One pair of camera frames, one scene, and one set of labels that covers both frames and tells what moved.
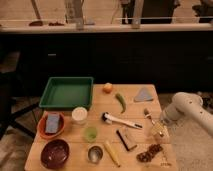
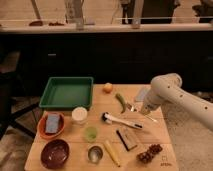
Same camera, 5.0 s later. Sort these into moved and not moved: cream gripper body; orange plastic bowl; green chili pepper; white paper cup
Moved: cream gripper body
Not moved: white paper cup; orange plastic bowl; green chili pepper
